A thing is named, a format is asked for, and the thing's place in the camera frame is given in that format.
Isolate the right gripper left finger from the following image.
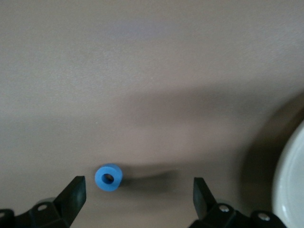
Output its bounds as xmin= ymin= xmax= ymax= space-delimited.
xmin=0 ymin=176 xmax=86 ymax=228

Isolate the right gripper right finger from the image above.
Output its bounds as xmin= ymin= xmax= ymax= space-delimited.
xmin=190 ymin=177 xmax=286 ymax=228

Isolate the blue foam letter o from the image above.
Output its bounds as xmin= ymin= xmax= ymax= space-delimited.
xmin=95 ymin=163 xmax=124 ymax=192

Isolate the beige plate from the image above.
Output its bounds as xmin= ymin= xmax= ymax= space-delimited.
xmin=272 ymin=118 xmax=304 ymax=228

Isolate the brown table cover sheet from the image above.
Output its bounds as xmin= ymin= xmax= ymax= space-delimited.
xmin=0 ymin=0 xmax=304 ymax=228

